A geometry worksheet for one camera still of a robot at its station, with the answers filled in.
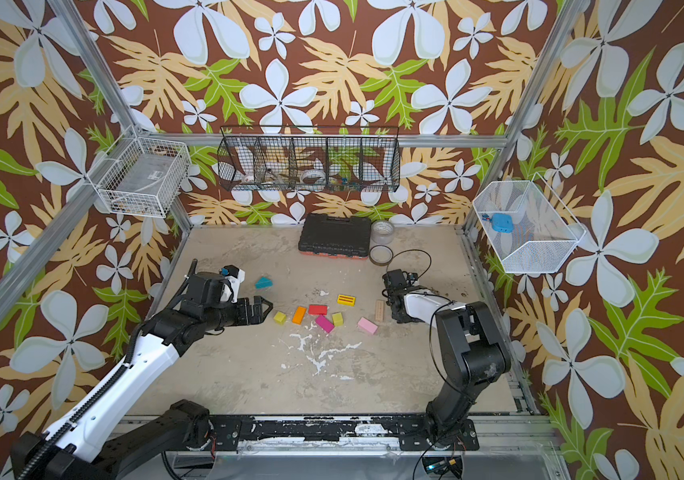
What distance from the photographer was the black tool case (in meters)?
1.10

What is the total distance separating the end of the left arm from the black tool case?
39cm

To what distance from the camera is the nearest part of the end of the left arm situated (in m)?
0.59
